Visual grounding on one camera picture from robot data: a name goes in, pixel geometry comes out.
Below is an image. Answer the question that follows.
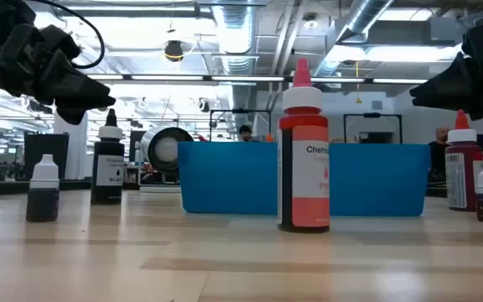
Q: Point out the yellow hanging cord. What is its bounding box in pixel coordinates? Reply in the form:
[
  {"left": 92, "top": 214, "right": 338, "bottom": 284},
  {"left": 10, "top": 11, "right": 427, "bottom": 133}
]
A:
[{"left": 354, "top": 60, "right": 363, "bottom": 105}]

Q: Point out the black food coloring bottle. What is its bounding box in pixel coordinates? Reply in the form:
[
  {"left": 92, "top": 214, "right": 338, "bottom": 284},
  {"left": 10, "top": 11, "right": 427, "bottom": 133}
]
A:
[{"left": 91, "top": 107, "right": 126, "bottom": 206}]

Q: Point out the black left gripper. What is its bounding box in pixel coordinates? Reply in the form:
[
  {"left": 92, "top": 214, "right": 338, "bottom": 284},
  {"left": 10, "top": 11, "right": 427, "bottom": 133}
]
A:
[{"left": 0, "top": 0, "right": 117, "bottom": 126}]

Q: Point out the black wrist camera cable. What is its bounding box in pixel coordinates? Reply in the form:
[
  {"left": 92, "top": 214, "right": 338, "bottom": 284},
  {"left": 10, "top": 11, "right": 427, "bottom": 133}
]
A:
[{"left": 27, "top": 0, "right": 106, "bottom": 70}]

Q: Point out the pink food coloring bottle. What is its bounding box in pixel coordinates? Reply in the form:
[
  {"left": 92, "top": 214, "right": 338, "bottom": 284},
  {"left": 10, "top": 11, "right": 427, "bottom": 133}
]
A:
[{"left": 278, "top": 57, "right": 331, "bottom": 234}]

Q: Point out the red food coloring bottle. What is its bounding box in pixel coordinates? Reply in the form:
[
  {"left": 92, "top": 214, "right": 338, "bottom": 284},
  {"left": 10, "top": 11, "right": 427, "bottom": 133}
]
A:
[{"left": 444, "top": 109, "right": 483, "bottom": 212}]

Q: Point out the white cylindrical spotlight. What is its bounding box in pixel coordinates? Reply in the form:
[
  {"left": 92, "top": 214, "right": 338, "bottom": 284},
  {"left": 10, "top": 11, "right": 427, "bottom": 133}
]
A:
[{"left": 139, "top": 125, "right": 195, "bottom": 175}]

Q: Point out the silver ribbed ventilation duct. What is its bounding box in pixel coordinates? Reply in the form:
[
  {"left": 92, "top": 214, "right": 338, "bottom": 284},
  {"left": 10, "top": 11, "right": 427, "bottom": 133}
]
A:
[{"left": 210, "top": 0, "right": 259, "bottom": 76}]

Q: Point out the black ceiling dome lamp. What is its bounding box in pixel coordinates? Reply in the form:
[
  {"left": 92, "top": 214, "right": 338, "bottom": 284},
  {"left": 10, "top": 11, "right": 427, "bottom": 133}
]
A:
[{"left": 164, "top": 39, "right": 184, "bottom": 63}]

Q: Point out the black partition panel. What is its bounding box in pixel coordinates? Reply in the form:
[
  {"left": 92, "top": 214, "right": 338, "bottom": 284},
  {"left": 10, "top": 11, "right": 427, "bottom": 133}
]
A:
[{"left": 23, "top": 132, "right": 70, "bottom": 180}]

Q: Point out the blue plastic bin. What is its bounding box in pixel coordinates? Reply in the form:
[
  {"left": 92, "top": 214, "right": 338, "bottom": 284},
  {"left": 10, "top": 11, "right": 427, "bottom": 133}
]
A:
[{"left": 177, "top": 140, "right": 432, "bottom": 217}]

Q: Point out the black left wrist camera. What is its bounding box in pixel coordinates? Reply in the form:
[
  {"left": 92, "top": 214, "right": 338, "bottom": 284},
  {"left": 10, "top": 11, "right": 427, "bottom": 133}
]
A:
[{"left": 38, "top": 23, "right": 81, "bottom": 62}]

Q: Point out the small purple dropper bottle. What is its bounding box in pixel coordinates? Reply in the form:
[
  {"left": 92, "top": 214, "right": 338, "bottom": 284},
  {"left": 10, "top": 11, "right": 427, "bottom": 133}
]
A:
[{"left": 25, "top": 154, "right": 61, "bottom": 223}]

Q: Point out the person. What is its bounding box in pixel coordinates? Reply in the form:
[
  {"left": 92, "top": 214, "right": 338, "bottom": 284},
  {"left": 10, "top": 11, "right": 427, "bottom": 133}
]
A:
[
  {"left": 238, "top": 124, "right": 254, "bottom": 143},
  {"left": 428, "top": 127, "right": 450, "bottom": 184}
]

